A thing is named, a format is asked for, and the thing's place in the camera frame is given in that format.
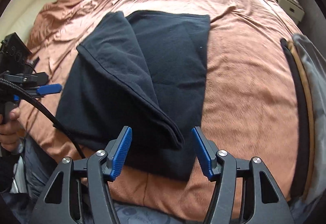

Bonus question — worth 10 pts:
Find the black printed t-shirt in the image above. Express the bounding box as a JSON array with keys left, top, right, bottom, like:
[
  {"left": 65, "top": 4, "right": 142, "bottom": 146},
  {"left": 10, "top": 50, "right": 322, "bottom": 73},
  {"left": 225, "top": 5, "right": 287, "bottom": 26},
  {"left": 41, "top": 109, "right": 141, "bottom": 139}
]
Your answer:
[{"left": 56, "top": 11, "right": 210, "bottom": 181}]

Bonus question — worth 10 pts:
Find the person's left hand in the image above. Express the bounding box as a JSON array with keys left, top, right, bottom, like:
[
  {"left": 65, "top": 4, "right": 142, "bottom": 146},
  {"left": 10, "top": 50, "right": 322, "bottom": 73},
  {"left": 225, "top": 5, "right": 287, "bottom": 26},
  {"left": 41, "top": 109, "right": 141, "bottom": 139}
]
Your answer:
[{"left": 0, "top": 108, "right": 22, "bottom": 152}]

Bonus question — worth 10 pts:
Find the folded black shirt bottom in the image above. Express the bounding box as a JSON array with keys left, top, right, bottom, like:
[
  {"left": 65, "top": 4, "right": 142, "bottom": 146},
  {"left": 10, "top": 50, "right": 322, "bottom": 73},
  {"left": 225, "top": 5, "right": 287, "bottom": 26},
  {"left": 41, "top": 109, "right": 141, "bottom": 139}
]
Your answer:
[{"left": 280, "top": 38, "right": 310, "bottom": 198}]

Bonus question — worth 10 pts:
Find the folded grey shirt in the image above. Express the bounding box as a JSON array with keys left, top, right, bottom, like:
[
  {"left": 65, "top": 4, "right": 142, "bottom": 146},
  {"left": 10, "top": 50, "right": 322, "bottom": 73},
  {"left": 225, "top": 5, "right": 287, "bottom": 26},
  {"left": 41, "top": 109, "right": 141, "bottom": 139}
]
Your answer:
[{"left": 292, "top": 34, "right": 325, "bottom": 203}]

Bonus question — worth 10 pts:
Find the white bedside cabinet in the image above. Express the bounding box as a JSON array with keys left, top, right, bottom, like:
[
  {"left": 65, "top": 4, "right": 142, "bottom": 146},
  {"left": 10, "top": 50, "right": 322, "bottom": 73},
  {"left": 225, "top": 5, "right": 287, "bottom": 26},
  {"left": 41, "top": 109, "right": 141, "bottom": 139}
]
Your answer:
[{"left": 276, "top": 0, "right": 304, "bottom": 25}]

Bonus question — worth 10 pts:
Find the black braided cable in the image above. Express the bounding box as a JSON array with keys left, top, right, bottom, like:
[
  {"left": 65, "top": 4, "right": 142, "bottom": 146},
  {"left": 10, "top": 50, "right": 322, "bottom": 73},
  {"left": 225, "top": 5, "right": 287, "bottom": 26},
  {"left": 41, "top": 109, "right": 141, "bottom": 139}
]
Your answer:
[{"left": 0, "top": 77, "right": 86, "bottom": 160}]

